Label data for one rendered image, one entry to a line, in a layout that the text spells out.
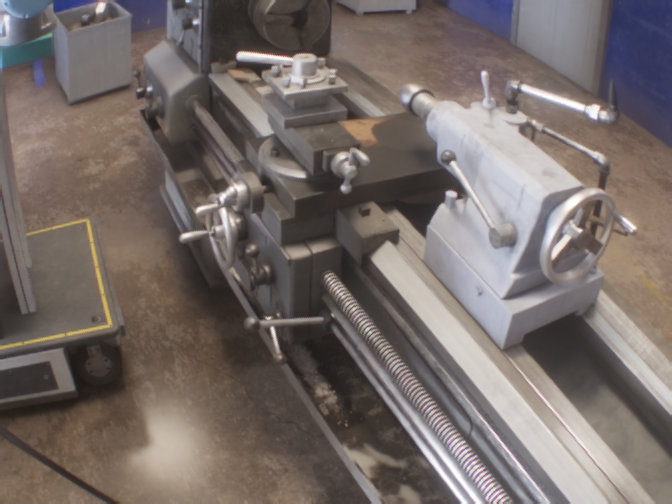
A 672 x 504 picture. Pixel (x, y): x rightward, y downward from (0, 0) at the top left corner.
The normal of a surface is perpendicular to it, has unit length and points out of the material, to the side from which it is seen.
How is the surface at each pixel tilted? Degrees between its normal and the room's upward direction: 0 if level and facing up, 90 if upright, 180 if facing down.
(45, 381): 90
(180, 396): 0
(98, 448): 0
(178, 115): 90
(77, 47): 90
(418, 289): 36
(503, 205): 76
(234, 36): 90
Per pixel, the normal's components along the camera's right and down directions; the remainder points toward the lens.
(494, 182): -0.87, 0.04
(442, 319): -0.51, -0.51
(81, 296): 0.03, -0.80
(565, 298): 0.43, 0.55
